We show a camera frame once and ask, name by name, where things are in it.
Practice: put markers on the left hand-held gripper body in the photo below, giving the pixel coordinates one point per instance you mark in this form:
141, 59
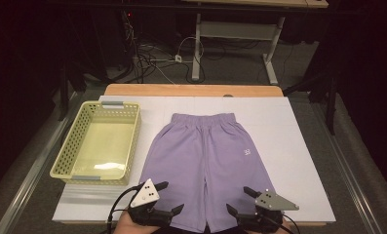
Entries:
145, 195

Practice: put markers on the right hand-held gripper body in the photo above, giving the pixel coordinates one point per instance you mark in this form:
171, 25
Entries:
269, 208

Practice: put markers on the purple shorts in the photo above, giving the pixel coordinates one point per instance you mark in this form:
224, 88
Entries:
204, 162

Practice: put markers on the yellow perforated plastic basket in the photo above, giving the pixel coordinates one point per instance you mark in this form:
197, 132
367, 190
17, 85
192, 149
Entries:
100, 146

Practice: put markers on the person's right hand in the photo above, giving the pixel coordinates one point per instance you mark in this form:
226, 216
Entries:
286, 227

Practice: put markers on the person's left hand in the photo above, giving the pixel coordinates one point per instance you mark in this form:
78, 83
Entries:
129, 227

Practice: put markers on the white table mat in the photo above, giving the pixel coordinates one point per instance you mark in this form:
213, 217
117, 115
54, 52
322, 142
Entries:
295, 146

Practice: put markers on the black stand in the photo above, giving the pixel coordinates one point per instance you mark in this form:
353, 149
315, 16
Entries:
64, 94
331, 97

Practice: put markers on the white power adapter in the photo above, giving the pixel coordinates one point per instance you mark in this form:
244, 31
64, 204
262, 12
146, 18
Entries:
178, 58

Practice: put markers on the white-legged background desk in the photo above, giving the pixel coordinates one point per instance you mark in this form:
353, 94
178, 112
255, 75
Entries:
236, 31

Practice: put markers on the aluminium floor rail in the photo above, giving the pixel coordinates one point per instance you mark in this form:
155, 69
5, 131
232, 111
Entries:
350, 182
28, 175

